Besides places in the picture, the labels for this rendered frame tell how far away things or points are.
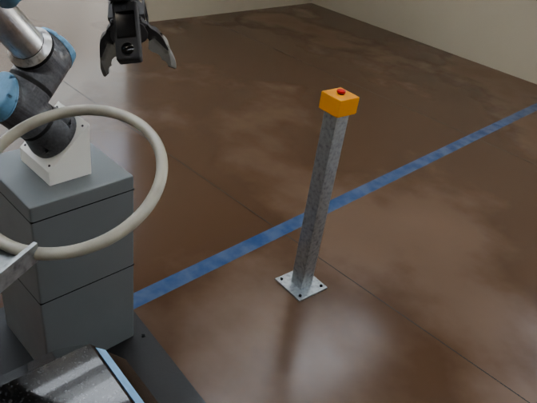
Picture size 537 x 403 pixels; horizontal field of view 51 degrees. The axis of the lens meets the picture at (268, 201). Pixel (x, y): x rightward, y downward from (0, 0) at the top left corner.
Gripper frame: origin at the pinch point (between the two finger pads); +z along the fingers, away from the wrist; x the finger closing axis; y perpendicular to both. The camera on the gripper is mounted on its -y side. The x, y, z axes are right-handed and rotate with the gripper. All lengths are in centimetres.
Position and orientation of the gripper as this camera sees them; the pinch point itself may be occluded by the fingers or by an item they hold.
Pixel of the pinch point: (140, 74)
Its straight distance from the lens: 126.1
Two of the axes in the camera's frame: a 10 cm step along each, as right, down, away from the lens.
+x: -9.9, 1.3, -0.6
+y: -1.4, -7.9, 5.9
